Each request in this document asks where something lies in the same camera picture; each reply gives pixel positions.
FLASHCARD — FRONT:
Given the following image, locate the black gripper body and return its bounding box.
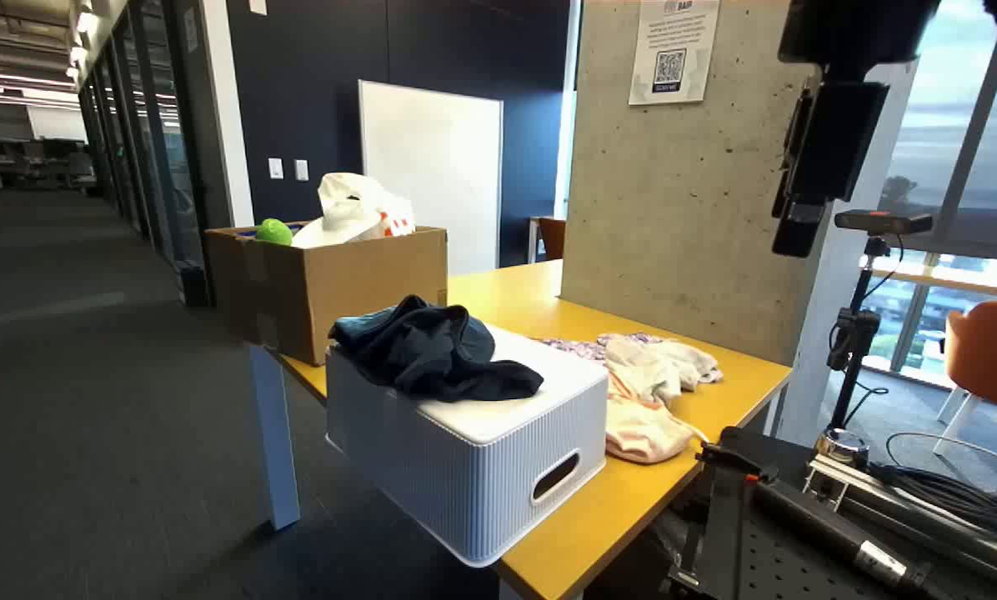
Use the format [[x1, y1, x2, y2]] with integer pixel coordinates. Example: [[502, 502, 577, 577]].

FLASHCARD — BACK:
[[787, 75, 889, 209]]

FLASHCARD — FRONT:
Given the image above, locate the navy blue cloth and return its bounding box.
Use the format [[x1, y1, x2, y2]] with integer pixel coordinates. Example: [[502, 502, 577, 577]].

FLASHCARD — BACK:
[[328, 294, 546, 402]]

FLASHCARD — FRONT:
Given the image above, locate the white plastic laundry basket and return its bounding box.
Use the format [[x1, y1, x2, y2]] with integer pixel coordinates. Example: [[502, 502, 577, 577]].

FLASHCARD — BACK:
[[325, 325, 609, 571]]

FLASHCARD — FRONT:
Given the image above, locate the cream towel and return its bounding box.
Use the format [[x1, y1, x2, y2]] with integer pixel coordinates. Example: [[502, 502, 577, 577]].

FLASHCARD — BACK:
[[598, 331, 728, 405]]

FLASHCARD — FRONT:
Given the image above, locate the white QR code poster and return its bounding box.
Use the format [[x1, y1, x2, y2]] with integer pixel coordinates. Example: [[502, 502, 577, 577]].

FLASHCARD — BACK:
[[626, 0, 725, 109]]

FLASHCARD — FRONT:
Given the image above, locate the orange chair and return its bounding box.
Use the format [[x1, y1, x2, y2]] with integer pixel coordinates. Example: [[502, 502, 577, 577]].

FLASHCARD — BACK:
[[941, 300, 997, 459]]

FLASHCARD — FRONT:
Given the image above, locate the brown wooden chair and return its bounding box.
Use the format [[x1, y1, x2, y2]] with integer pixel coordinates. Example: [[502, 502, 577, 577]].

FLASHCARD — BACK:
[[528, 214, 567, 267]]

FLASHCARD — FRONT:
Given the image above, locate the purple checkered cloth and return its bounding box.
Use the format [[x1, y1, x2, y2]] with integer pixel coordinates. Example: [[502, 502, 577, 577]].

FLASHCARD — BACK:
[[540, 333, 635, 371]]

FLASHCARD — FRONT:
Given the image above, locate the peach cloth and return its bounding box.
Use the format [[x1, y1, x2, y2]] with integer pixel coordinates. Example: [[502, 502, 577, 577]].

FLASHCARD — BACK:
[[604, 392, 711, 465]]

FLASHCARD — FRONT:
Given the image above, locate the white whiteboard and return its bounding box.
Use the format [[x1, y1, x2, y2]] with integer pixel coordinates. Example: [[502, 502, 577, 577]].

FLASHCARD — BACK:
[[357, 75, 508, 279]]

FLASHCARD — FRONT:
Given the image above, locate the white plastic bag orange print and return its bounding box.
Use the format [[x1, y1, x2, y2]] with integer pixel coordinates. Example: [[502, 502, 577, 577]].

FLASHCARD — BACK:
[[290, 171, 420, 251]]

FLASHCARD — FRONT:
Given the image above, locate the brown cardboard box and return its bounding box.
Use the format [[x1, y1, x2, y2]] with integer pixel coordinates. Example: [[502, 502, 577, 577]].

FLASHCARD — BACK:
[[203, 223, 452, 365]]

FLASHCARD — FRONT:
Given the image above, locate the green ball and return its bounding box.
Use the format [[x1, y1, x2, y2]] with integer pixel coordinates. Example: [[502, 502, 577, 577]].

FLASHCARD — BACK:
[[254, 215, 297, 251]]

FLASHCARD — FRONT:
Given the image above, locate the white table leg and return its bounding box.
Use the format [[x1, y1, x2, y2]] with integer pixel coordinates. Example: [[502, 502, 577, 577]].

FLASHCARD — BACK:
[[243, 341, 305, 532]]

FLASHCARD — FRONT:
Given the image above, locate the black camera tripod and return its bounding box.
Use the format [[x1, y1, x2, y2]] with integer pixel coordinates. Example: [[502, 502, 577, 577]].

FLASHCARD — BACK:
[[826, 205, 936, 441]]

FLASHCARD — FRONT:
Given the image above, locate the black clamp orange handle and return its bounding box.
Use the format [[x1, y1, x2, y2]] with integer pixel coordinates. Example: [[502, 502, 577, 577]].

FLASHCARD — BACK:
[[696, 441, 772, 494]]

